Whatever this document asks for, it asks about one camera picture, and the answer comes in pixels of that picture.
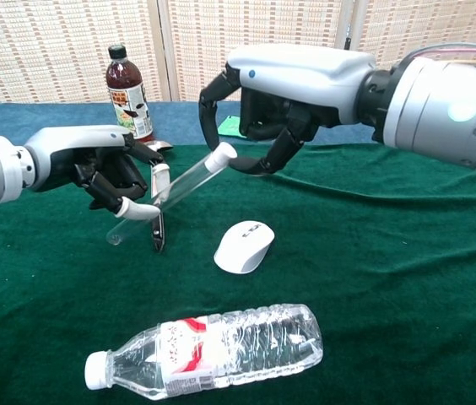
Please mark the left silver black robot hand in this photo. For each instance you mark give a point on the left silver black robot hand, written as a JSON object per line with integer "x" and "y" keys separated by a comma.
{"x": 77, "y": 147}

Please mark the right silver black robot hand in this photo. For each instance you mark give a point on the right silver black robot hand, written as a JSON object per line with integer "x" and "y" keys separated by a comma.
{"x": 305, "y": 80}

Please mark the small white tube cap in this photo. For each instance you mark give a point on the small white tube cap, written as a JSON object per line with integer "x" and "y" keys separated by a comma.
{"x": 223, "y": 154}

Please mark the clear glass test tube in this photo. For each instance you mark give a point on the clear glass test tube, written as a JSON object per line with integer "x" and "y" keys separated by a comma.
{"x": 187, "y": 177}

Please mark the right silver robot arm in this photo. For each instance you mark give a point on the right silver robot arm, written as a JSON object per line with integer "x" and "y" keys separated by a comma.
{"x": 432, "y": 105}

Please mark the blue velvet cloth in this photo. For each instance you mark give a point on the blue velvet cloth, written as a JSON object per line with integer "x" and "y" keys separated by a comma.
{"x": 31, "y": 120}

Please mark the black screen hinge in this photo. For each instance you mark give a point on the black screen hinge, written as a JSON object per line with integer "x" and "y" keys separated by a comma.
{"x": 347, "y": 42}

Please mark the dark tea bottle black cap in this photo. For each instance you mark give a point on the dark tea bottle black cap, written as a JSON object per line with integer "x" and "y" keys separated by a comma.
{"x": 130, "y": 97}

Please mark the green foil packet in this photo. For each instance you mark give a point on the green foil packet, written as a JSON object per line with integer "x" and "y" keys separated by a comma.
{"x": 229, "y": 126}

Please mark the woven bamboo folding screen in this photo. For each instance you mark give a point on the woven bamboo folding screen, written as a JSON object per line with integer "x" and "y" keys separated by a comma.
{"x": 52, "y": 50}

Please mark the white computer mouse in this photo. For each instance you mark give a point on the white computer mouse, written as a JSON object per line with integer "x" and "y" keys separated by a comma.
{"x": 242, "y": 249}

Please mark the dark green velvet cloth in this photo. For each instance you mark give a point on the dark green velvet cloth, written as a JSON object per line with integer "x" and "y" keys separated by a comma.
{"x": 347, "y": 295}

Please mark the clear plastic water bottle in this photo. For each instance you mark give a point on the clear plastic water bottle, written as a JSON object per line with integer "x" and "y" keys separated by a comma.
{"x": 229, "y": 350}

